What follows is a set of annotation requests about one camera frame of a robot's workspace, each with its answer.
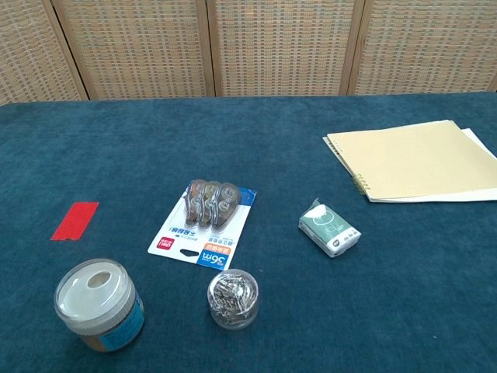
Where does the red tape strip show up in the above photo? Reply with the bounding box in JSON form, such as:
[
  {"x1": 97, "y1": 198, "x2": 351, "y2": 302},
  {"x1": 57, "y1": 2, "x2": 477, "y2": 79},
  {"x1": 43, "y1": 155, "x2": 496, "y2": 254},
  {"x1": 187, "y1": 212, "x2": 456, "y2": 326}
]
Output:
[{"x1": 50, "y1": 201, "x2": 100, "y2": 242}]

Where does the correction tape blister pack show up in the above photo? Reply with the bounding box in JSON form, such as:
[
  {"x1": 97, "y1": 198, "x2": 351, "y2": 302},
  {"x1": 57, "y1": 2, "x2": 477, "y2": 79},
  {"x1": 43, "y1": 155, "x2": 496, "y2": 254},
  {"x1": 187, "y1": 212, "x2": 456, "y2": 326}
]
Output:
[{"x1": 147, "y1": 179, "x2": 259, "y2": 271}]

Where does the teal table cloth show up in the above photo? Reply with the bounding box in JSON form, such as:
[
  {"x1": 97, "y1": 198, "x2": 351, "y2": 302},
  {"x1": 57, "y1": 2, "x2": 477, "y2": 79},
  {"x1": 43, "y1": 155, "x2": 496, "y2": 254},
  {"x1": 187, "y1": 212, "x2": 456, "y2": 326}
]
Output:
[{"x1": 0, "y1": 91, "x2": 497, "y2": 373}]

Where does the green tissue packet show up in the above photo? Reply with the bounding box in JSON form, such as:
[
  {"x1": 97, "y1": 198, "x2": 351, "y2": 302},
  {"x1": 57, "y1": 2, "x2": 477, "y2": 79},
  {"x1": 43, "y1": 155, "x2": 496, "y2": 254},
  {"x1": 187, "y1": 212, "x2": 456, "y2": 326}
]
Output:
[{"x1": 297, "y1": 197, "x2": 363, "y2": 259}]

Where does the clear tub of paper clips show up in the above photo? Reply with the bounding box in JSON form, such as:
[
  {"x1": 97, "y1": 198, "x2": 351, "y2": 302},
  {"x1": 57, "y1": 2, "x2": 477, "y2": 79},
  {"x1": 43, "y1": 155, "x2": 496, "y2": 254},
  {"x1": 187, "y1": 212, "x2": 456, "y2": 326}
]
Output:
[{"x1": 207, "y1": 268, "x2": 260, "y2": 331}]

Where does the woven folding screen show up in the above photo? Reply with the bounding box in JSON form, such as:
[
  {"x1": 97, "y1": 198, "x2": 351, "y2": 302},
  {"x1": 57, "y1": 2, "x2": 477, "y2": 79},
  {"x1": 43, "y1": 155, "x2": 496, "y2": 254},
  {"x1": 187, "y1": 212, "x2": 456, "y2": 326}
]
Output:
[{"x1": 0, "y1": 0, "x2": 497, "y2": 106}]

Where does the tan spiral notebook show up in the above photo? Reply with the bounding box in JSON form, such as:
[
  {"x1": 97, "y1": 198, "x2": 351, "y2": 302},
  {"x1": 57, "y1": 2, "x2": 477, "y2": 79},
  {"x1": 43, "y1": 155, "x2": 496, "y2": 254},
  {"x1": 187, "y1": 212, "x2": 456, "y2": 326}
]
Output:
[{"x1": 322, "y1": 120, "x2": 497, "y2": 203}]

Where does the clear jar with blue label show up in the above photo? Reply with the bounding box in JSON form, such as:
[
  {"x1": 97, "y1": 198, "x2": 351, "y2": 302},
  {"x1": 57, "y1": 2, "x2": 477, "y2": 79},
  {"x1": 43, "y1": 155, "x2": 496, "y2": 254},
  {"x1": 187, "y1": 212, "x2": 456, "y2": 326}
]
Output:
[{"x1": 53, "y1": 258, "x2": 146, "y2": 353}]

